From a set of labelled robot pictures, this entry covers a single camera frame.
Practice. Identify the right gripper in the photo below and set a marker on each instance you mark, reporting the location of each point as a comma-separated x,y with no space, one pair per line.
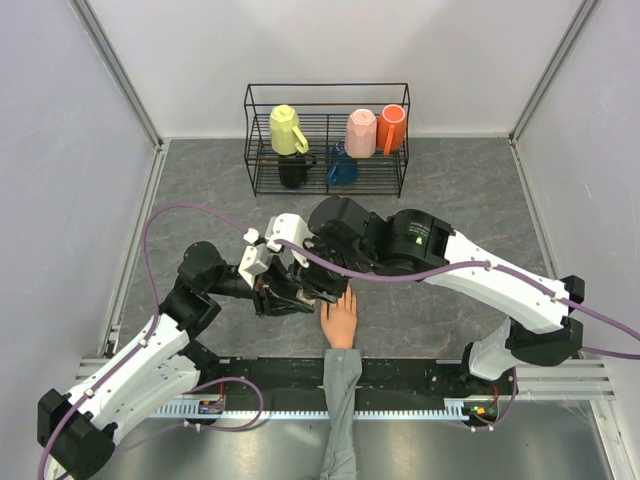
314,284

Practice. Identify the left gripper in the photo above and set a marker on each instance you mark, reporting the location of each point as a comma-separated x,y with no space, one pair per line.
282,288

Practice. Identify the glitter nail polish bottle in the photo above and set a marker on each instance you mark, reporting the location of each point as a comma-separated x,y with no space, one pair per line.
302,297

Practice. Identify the grey sleeved forearm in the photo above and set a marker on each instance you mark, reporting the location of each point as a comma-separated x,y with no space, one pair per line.
341,410

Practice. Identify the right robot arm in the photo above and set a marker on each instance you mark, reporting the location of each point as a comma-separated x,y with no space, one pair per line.
341,239

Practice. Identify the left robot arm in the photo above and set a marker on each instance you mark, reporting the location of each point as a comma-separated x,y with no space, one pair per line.
79,430

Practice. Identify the mannequin hand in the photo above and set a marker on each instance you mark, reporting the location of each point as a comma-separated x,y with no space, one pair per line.
339,320

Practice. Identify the blue mug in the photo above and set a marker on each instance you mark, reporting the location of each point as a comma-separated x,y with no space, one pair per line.
342,169

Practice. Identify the black mug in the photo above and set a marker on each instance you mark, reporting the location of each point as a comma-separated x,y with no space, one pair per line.
293,169

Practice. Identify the yellow faceted mug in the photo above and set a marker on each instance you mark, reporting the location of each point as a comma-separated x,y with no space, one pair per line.
286,136

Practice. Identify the pink faceted mug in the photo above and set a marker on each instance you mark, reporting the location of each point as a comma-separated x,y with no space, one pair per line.
360,140

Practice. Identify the orange mug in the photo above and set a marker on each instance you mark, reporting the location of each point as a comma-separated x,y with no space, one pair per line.
391,128

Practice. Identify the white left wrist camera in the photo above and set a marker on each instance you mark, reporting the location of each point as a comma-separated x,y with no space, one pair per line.
256,258

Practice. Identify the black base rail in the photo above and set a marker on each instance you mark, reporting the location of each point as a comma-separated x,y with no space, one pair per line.
315,384

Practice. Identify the black wire rack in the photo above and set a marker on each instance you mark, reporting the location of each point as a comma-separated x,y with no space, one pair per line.
323,110

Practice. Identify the grey slotted cable duct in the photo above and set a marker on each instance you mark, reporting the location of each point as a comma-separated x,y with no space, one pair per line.
195,410

